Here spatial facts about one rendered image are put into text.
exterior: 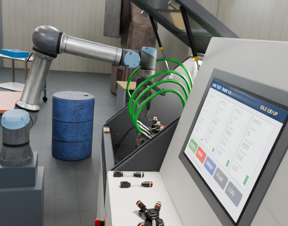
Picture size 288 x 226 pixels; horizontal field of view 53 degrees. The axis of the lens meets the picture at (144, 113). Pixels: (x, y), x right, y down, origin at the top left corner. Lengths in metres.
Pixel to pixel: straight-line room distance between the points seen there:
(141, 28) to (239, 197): 5.96
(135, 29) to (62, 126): 3.58
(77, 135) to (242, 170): 2.84
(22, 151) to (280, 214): 1.12
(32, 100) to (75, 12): 9.29
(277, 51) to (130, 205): 0.64
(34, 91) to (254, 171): 1.11
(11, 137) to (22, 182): 0.22
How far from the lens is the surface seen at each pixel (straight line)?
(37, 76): 1.47
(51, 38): 1.30
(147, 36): 6.60
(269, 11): 4.19
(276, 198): 0.64
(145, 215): 0.91
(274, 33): 4.03
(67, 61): 10.76
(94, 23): 10.75
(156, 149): 1.20
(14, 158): 1.43
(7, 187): 1.48
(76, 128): 3.40
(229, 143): 0.80
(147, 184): 1.11
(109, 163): 1.34
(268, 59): 0.79
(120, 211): 0.97
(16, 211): 1.51
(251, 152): 0.71
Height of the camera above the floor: 1.53
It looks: 15 degrees down
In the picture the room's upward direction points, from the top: 6 degrees clockwise
